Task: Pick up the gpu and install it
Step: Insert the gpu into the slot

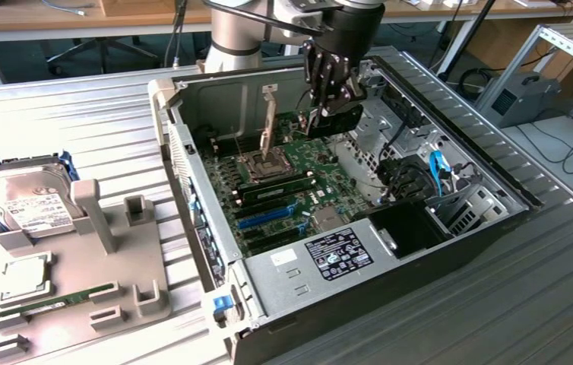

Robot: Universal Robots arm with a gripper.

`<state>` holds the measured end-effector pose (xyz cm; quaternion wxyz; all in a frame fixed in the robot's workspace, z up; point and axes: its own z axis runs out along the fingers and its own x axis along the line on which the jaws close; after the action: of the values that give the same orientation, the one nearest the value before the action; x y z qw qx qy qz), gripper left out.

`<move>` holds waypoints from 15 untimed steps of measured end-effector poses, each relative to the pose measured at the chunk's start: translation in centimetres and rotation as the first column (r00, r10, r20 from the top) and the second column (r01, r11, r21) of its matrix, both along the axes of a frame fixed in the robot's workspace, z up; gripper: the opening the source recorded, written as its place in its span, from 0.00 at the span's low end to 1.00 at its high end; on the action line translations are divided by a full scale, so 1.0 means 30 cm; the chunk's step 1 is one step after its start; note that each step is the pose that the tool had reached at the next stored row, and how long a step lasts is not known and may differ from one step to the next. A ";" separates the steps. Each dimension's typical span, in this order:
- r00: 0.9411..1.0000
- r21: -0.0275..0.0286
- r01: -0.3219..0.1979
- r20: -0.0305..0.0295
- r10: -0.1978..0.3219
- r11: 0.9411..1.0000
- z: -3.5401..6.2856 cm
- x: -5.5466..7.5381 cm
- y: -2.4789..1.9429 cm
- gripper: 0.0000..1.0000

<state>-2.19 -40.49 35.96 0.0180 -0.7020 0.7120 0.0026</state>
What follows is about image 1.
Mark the blue expansion slot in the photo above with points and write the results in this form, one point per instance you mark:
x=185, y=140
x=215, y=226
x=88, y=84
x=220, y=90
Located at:
x=263, y=218

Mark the perforated metal disk bay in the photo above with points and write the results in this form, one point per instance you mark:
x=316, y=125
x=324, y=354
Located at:
x=361, y=159

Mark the hard disk drive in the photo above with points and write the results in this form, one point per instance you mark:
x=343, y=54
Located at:
x=71, y=167

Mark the metal CPU socket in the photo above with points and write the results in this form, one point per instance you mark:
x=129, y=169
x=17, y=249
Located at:
x=265, y=169

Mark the silver CPU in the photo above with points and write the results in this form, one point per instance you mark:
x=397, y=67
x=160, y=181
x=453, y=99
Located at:
x=24, y=277

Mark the black stand pole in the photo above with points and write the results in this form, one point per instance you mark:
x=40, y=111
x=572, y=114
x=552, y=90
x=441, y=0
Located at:
x=468, y=38

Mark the grey equipment box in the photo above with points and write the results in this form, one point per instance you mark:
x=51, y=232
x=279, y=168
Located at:
x=524, y=99

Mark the black expansion slot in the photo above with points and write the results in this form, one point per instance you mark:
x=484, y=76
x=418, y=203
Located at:
x=271, y=235
x=265, y=207
x=279, y=245

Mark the silver chipset heatsink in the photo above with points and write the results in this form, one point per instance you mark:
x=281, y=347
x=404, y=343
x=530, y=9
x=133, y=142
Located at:
x=329, y=220

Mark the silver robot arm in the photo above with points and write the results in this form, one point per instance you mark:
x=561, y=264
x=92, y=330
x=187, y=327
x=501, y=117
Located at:
x=229, y=30

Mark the wooden desk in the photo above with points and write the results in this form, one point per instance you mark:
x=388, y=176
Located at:
x=37, y=19
x=417, y=9

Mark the blue case latch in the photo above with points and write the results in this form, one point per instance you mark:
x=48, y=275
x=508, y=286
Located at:
x=221, y=304

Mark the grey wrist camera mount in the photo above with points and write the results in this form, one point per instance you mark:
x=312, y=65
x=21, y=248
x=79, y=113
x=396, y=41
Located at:
x=299, y=15

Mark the grey power supply unit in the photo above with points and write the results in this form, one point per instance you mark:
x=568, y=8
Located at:
x=285, y=281

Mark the dark RAM stick with label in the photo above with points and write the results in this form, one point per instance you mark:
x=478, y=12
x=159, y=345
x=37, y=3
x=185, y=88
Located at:
x=271, y=193

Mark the black office chair base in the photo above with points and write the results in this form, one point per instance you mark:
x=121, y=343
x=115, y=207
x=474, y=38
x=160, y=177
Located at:
x=104, y=47

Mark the grey parts rack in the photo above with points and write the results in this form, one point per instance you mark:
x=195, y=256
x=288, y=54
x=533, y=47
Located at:
x=88, y=273

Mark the black open PC case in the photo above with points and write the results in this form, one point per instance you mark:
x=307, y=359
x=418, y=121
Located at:
x=366, y=311

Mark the green RAM stick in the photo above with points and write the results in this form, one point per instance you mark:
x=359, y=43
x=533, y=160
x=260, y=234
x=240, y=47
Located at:
x=52, y=302

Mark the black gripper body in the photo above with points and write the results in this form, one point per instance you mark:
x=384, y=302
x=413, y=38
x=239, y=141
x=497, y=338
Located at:
x=355, y=30

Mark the green motherboard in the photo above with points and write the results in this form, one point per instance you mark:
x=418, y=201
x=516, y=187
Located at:
x=316, y=167

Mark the graphics card with metal bracket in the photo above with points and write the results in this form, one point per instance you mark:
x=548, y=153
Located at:
x=336, y=123

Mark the silver hard disk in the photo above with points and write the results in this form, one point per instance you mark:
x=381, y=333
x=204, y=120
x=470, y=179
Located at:
x=12, y=194

